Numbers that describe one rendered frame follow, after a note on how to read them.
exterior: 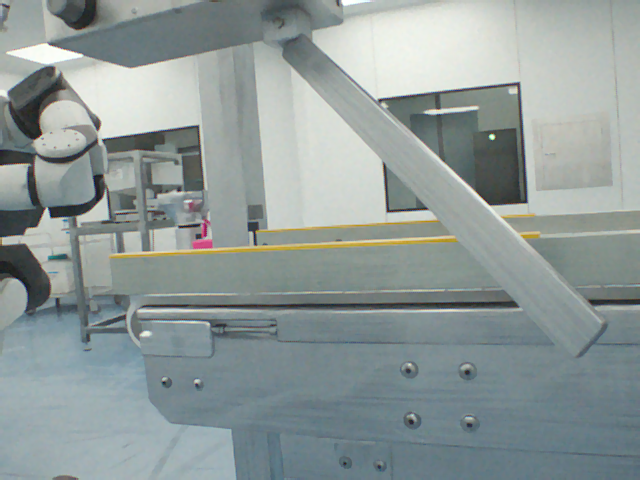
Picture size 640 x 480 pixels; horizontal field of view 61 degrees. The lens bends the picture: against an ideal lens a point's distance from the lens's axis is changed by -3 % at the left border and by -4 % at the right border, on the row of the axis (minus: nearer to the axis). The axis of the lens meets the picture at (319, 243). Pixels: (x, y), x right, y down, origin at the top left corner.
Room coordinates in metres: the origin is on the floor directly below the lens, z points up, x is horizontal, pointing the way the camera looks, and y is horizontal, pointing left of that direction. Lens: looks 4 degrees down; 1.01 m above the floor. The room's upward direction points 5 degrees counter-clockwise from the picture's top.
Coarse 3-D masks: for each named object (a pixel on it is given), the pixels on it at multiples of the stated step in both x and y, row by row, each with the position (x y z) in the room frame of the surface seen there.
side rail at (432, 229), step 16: (400, 224) 0.65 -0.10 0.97; (416, 224) 0.64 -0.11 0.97; (432, 224) 0.63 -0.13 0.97; (512, 224) 0.60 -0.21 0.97; (528, 224) 0.60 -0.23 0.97; (544, 224) 0.59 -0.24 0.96; (560, 224) 0.58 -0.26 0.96; (576, 224) 0.58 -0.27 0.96; (592, 224) 0.57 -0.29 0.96; (608, 224) 0.57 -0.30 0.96; (624, 224) 0.56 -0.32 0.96; (272, 240) 0.71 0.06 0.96; (288, 240) 0.70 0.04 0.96; (304, 240) 0.69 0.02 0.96; (320, 240) 0.68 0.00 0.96; (336, 240) 0.68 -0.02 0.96; (352, 240) 0.67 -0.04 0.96
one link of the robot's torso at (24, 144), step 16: (0, 96) 1.07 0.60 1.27; (0, 112) 1.06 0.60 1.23; (0, 128) 1.05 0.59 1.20; (16, 128) 1.08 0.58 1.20; (0, 144) 1.05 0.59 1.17; (16, 144) 1.10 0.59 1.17; (32, 144) 1.16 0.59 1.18; (0, 160) 1.06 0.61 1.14; (16, 160) 1.12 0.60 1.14; (32, 160) 1.18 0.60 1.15; (0, 224) 1.08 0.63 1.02; (16, 224) 1.14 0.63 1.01; (32, 224) 1.23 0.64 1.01; (0, 240) 1.14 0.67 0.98
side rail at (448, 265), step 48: (528, 240) 0.34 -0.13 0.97; (576, 240) 0.33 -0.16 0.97; (624, 240) 0.32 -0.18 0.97; (144, 288) 0.45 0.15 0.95; (192, 288) 0.43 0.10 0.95; (240, 288) 0.42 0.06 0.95; (288, 288) 0.40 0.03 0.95; (336, 288) 0.39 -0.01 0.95; (384, 288) 0.38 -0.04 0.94; (432, 288) 0.37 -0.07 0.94; (480, 288) 0.36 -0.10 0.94
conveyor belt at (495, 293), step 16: (496, 288) 0.37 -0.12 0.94; (576, 288) 0.35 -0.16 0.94; (592, 288) 0.35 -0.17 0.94; (608, 288) 0.34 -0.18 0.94; (624, 288) 0.34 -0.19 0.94; (144, 304) 0.47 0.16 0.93; (176, 304) 0.46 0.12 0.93; (192, 304) 0.45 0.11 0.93; (208, 304) 0.45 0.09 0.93; (224, 304) 0.44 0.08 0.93; (240, 304) 0.44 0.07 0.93; (256, 304) 0.43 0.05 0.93; (128, 320) 0.48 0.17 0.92
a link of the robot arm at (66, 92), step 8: (64, 80) 1.09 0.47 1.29; (64, 88) 1.08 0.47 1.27; (72, 88) 1.11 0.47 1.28; (48, 96) 1.04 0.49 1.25; (56, 96) 1.04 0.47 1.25; (64, 96) 1.04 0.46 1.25; (72, 96) 1.06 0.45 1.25; (40, 104) 1.06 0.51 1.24; (48, 104) 1.02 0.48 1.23; (80, 104) 1.05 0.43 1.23; (40, 112) 1.03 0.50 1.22; (88, 112) 1.14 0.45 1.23; (96, 120) 1.16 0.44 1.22
